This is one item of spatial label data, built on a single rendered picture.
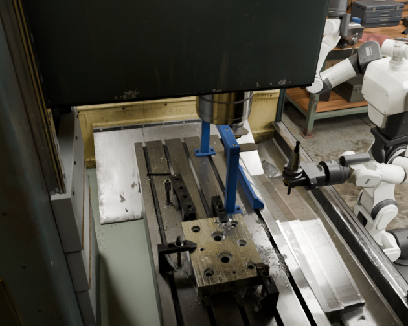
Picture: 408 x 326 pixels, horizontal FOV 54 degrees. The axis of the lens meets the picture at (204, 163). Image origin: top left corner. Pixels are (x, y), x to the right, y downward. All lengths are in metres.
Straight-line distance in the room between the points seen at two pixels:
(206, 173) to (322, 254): 0.62
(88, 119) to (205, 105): 1.27
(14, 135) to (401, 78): 1.45
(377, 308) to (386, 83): 0.89
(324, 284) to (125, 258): 0.85
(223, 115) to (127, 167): 1.16
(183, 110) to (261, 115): 0.48
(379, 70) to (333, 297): 0.94
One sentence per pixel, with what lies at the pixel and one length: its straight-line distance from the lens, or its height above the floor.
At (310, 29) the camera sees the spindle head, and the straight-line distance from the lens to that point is 1.01.
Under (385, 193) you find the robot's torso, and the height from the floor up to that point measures 0.74.
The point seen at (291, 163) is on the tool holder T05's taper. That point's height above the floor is 1.25.
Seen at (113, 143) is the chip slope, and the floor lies 0.82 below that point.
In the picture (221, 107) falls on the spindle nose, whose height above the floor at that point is 1.52.
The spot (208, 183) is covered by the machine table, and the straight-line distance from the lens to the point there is 1.79.
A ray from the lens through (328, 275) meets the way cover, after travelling 1.76.
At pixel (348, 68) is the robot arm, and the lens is 2.01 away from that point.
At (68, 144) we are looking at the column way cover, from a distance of 1.15.
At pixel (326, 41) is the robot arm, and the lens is 2.02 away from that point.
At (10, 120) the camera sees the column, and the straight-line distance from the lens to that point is 0.75.
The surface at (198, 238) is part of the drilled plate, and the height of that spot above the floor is 0.99.
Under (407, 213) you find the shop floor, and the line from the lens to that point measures 3.37.
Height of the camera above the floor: 2.02
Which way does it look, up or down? 36 degrees down
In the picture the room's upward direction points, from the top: 1 degrees clockwise
